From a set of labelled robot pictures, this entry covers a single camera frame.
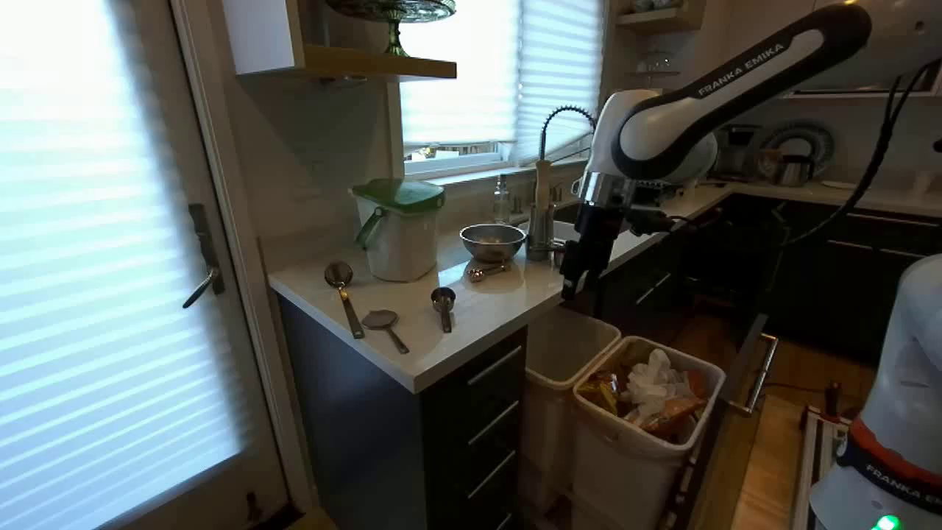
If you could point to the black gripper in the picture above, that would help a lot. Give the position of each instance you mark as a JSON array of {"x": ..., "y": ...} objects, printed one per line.
[{"x": 591, "y": 241}]

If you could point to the dark pull-out waste bin drawer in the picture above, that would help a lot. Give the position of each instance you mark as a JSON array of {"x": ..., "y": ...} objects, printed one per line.
[{"x": 724, "y": 460}]

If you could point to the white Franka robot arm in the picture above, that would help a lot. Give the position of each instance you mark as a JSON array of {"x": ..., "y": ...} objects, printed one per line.
[{"x": 665, "y": 129}]

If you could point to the empty white waste bin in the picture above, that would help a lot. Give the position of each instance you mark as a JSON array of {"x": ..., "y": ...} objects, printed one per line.
[{"x": 555, "y": 394}]

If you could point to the dark kitchen drawer stack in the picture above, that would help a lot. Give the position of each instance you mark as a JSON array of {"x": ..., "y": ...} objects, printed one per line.
[{"x": 475, "y": 432}]

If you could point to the white waste bin with trash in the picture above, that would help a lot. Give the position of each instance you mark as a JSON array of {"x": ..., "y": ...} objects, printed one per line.
[{"x": 619, "y": 472}]

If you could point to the dark blue drawer cabinet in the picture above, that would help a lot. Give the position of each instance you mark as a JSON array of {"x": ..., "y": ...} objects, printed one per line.
[{"x": 871, "y": 295}]

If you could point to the dark sink base cabinet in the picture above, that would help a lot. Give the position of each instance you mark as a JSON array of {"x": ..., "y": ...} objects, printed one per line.
[{"x": 649, "y": 284}]

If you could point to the metal bowl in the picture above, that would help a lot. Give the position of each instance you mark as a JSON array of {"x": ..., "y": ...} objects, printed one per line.
[{"x": 491, "y": 242}]

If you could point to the clear glass soap bottle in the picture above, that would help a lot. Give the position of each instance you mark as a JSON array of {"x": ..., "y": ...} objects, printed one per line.
[{"x": 500, "y": 201}]

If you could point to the mixed trash pile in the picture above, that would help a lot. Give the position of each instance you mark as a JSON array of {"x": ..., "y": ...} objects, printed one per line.
[{"x": 652, "y": 394}]

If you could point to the curved metal faucet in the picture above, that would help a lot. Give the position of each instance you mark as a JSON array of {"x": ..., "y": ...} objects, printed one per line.
[{"x": 562, "y": 110}]

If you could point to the white pail with green lid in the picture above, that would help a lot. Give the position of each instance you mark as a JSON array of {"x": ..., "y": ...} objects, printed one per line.
[{"x": 402, "y": 241}]

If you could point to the small flat metal strainer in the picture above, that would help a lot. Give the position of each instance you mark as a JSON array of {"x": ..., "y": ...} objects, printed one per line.
[{"x": 381, "y": 320}]

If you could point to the white window blind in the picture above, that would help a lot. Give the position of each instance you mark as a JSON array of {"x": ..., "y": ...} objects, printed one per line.
[{"x": 490, "y": 70}]

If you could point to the wooden base board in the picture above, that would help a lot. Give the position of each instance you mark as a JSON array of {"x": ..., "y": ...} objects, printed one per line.
[{"x": 768, "y": 460}]

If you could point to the high wooden corner shelf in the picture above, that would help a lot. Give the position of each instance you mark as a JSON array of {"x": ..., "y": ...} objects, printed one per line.
[{"x": 652, "y": 13}]

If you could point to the glass stand on shelf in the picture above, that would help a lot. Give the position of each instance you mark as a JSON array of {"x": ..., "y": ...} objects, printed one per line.
[{"x": 391, "y": 13}]

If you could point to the door with white blind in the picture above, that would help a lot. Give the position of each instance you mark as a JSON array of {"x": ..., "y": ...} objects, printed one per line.
[{"x": 98, "y": 266}]

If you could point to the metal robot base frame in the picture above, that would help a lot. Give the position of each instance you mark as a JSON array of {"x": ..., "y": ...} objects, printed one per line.
[{"x": 814, "y": 460}]

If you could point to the wooden wall shelf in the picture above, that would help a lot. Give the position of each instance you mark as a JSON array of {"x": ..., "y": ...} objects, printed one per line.
[{"x": 384, "y": 67}]

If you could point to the white wall cabinet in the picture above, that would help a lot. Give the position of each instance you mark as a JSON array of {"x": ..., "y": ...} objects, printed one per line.
[{"x": 260, "y": 35}]

